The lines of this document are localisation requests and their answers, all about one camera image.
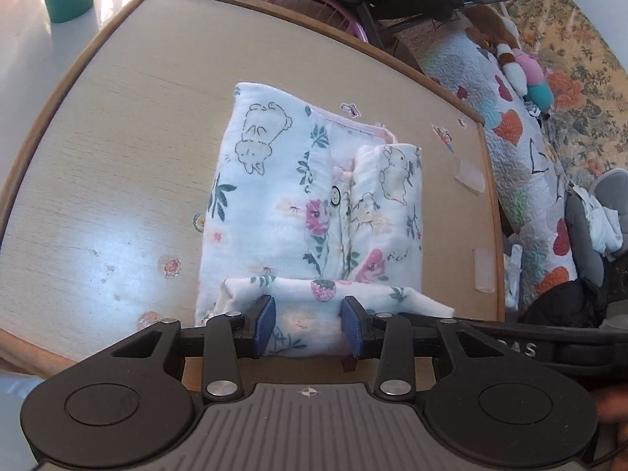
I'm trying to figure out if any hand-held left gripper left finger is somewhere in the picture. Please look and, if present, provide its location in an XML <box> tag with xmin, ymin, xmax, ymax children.
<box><xmin>112</xmin><ymin>295</ymin><xmax>277</xmax><ymax>398</ymax></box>

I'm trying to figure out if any brown white plush toy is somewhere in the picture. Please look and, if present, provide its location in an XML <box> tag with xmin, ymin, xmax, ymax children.
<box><xmin>465</xmin><ymin>6</ymin><xmax>528</xmax><ymax>96</ymax></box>

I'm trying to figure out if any tissue packet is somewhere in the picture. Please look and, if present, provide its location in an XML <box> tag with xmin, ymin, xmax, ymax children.
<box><xmin>503</xmin><ymin>244</ymin><xmax>523</xmax><ymax>310</ymax></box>

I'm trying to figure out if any white crumpled cloth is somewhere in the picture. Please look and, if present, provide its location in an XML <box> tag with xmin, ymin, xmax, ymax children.
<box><xmin>581</xmin><ymin>191</ymin><xmax>624</xmax><ymax>256</ymax></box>

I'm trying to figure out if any large cartoon sticker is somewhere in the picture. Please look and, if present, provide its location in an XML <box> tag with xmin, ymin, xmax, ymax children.
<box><xmin>432</xmin><ymin>125</ymin><xmax>455</xmax><ymax>153</ymax></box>

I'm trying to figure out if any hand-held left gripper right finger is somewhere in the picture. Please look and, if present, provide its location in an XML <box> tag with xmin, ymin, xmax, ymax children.
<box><xmin>340</xmin><ymin>296</ymin><xmax>506</xmax><ymax>398</ymax></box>

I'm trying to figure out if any clear tape piece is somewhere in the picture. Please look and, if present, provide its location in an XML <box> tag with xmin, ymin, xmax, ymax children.
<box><xmin>454</xmin><ymin>159</ymin><xmax>486</xmax><ymax>197</ymax></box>
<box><xmin>473</xmin><ymin>248</ymin><xmax>496</xmax><ymax>292</ymax></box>

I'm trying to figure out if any floral baby garment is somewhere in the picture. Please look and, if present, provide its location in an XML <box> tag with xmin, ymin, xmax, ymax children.
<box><xmin>195</xmin><ymin>82</ymin><xmax>455</xmax><ymax>359</ymax></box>

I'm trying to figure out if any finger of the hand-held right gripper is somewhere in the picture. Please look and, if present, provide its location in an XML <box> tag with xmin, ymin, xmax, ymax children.
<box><xmin>400</xmin><ymin>311</ymin><xmax>438</xmax><ymax>327</ymax></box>

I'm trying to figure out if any black garment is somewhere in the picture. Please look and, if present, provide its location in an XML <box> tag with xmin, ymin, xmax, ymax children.
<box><xmin>517</xmin><ymin>279</ymin><xmax>609</xmax><ymax>327</ymax></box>

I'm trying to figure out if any heart print quilt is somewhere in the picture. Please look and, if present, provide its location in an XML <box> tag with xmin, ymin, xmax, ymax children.
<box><xmin>417</xmin><ymin>34</ymin><xmax>572</xmax><ymax>300</ymax></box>

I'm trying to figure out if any pink pig plush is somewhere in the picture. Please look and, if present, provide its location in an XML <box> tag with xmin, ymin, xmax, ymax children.
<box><xmin>513</xmin><ymin>49</ymin><xmax>555</xmax><ymax>111</ymax></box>

